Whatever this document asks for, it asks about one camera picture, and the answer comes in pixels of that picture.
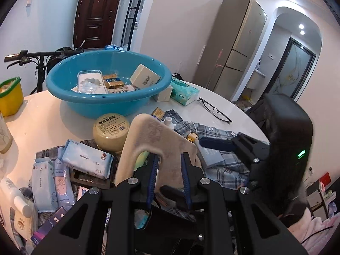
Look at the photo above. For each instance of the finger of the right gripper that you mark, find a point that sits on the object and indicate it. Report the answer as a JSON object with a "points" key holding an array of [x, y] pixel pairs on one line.
{"points": [[217, 144]]}

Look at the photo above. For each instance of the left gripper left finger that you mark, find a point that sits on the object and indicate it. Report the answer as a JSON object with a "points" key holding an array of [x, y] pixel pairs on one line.
{"points": [[107, 213]]}

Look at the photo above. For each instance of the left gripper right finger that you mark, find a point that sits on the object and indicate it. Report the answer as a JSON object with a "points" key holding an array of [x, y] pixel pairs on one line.
{"points": [[234, 220]]}

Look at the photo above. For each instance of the beige cutting board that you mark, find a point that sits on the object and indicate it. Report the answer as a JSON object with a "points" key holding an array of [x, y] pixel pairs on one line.
{"points": [[148, 134]]}

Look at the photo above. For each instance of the cream cardboard box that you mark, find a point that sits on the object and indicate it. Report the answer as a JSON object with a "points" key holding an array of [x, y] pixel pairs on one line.
{"points": [[144, 77]]}

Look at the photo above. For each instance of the clear phone case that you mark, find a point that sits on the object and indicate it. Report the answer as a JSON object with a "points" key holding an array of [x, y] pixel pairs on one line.
{"points": [[91, 82]]}

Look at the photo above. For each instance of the grey rectangular box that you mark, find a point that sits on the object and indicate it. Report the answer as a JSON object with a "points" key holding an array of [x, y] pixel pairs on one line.
{"points": [[209, 157]]}

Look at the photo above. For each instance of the black eyeglasses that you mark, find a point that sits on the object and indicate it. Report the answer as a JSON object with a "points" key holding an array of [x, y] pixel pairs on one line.
{"points": [[214, 111]]}

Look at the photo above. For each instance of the pink blue wipes pack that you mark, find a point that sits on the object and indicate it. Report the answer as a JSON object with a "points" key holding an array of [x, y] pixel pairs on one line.
{"points": [[63, 186]]}

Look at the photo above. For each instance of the white small bottle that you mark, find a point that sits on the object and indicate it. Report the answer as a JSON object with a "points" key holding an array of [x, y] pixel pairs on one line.
{"points": [[168, 122]]}

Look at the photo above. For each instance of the green tissue pack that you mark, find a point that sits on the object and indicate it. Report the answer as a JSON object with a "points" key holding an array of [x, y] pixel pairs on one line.
{"points": [[183, 92]]}

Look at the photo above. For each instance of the dark blue purple box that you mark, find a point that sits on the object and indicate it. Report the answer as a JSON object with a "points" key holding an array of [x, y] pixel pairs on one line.
{"points": [[46, 227]]}

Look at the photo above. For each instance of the blue wet wipes pack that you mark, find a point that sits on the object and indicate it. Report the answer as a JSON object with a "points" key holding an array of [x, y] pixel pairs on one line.
{"points": [[87, 159]]}

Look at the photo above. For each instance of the gold blue tube box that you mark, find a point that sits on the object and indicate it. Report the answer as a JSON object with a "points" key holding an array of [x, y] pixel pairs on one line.
{"points": [[158, 114]]}

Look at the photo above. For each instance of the green tube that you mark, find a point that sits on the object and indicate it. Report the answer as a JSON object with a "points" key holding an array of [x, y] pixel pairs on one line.
{"points": [[141, 159]]}

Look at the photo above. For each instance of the small white box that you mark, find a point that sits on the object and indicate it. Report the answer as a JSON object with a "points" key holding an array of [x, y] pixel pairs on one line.
{"points": [[164, 96]]}

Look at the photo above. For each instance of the white flat box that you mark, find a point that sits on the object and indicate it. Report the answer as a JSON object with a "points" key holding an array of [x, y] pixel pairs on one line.
{"points": [[26, 227]]}

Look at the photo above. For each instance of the round beige tin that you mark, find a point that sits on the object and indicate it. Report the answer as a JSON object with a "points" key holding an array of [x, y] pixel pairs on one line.
{"points": [[110, 132]]}

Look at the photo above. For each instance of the white spray bottle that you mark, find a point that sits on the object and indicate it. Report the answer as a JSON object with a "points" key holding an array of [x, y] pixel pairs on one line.
{"points": [[15, 197]]}

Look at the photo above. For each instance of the gold refrigerator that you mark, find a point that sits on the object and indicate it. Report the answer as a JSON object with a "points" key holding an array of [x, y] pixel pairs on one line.
{"points": [[230, 46]]}

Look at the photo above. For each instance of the gold blue cigarette box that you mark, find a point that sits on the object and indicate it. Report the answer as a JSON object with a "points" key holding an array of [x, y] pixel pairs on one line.
{"points": [[113, 81]]}

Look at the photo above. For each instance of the blue plastic bag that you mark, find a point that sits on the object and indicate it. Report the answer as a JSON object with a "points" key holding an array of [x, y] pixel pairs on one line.
{"points": [[113, 47]]}

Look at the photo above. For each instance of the blue plastic basin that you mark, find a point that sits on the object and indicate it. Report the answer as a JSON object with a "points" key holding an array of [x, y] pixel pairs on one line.
{"points": [[62, 82]]}

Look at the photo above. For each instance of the yellow container green lid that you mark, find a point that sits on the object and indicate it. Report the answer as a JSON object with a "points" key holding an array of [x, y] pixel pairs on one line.
{"points": [[11, 97]]}

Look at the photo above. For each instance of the black bicycle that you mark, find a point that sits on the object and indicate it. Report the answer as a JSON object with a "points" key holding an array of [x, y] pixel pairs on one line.
{"points": [[44, 62]]}

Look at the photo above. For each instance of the brown entrance door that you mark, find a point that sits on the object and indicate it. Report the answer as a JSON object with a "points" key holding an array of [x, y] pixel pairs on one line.
{"points": [[94, 22]]}

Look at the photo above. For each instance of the anime figurine keychain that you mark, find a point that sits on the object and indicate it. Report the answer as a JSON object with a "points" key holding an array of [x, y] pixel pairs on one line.
{"points": [[192, 137]]}

